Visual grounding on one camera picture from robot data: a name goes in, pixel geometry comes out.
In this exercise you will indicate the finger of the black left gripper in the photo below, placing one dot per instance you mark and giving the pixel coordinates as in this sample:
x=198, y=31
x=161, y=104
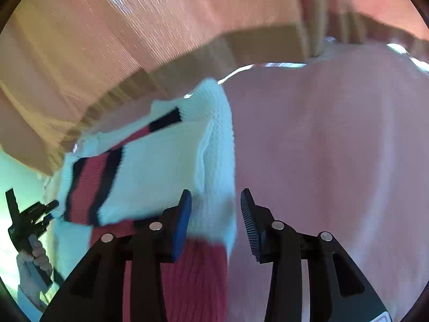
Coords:
x=42, y=210
x=12, y=204

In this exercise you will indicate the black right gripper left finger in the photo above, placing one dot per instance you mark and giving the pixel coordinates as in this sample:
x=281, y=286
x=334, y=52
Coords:
x=118, y=273

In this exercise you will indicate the left hand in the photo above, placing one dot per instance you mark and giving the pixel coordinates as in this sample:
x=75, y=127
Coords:
x=34, y=270

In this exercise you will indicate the pink blanket with white bows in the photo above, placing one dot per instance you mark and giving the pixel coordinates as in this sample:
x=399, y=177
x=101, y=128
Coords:
x=341, y=144

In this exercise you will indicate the pink curtain with tan hem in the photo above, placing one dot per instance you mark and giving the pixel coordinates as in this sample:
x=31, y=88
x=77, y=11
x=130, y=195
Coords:
x=65, y=63

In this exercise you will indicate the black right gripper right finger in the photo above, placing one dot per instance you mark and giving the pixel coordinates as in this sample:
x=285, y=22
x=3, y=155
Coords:
x=338, y=290

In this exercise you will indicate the white knitted striped sweater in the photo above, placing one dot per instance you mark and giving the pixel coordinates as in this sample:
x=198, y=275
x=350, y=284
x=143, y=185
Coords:
x=114, y=181

